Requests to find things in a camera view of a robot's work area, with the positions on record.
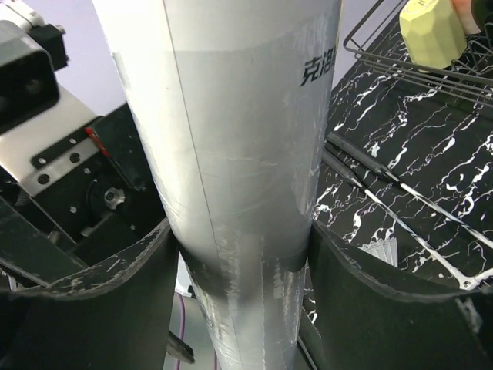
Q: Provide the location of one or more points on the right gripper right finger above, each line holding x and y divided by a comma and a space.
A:
371, 315

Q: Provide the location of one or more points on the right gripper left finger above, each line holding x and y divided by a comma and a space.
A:
113, 315

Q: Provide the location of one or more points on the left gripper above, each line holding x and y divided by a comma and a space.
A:
90, 196

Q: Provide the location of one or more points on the shuttlecock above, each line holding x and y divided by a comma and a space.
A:
385, 250

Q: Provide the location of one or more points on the white shuttlecock tube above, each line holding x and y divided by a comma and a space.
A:
230, 99

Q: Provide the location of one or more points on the lower badminton racket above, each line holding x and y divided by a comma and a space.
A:
465, 282

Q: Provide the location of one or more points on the badminton racket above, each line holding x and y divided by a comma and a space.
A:
380, 169
465, 282

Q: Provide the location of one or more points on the upper badminton racket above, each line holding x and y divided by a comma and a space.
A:
380, 169

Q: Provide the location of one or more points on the marble pattern table mat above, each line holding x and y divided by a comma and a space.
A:
437, 144

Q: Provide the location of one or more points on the yellow-green mug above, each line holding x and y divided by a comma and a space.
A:
432, 33

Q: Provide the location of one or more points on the pink cup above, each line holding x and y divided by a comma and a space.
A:
468, 23

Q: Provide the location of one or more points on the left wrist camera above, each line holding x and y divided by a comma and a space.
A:
43, 125

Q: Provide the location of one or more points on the wire dish rack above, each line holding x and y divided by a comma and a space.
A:
376, 41

